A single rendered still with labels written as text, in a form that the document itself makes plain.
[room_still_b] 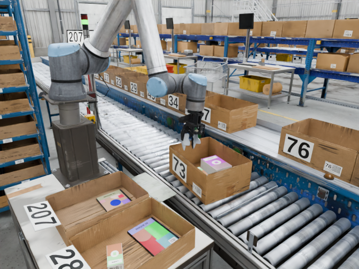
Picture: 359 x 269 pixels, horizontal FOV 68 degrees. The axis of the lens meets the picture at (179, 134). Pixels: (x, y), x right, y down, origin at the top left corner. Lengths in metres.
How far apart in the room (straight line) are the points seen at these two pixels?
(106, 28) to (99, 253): 1.05
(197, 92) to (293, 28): 5.75
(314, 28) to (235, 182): 5.50
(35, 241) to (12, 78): 1.47
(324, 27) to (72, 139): 5.77
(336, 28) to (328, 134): 4.78
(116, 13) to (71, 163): 0.82
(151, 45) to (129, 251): 0.83
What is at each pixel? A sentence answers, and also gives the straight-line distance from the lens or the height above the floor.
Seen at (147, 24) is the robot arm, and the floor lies 1.57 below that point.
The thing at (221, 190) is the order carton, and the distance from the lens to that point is 1.37.
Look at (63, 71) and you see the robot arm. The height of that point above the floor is 1.36.
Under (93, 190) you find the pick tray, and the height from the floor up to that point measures 0.79.
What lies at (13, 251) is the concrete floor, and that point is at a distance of 2.51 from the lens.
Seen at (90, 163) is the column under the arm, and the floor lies 0.84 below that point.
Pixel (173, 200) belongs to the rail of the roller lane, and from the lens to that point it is 1.47.
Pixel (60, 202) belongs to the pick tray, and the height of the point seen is 0.80.
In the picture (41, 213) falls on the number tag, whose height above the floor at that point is 0.86.
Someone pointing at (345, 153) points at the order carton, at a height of 1.02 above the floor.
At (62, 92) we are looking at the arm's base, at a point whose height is 1.26.
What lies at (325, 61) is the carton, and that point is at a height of 0.95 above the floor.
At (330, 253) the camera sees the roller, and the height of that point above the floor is 0.75.
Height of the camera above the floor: 1.56
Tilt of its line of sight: 22 degrees down
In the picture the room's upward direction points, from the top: straight up
